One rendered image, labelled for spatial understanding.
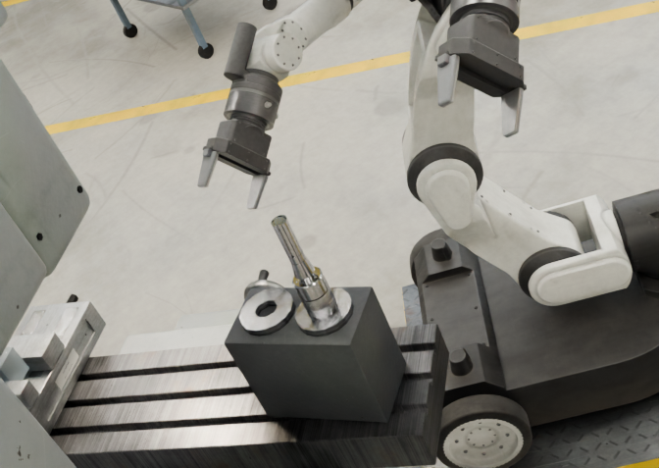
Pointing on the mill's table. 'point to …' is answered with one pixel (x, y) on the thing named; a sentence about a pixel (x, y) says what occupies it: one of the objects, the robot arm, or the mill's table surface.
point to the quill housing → (36, 178)
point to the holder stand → (318, 355)
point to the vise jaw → (37, 349)
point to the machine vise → (43, 321)
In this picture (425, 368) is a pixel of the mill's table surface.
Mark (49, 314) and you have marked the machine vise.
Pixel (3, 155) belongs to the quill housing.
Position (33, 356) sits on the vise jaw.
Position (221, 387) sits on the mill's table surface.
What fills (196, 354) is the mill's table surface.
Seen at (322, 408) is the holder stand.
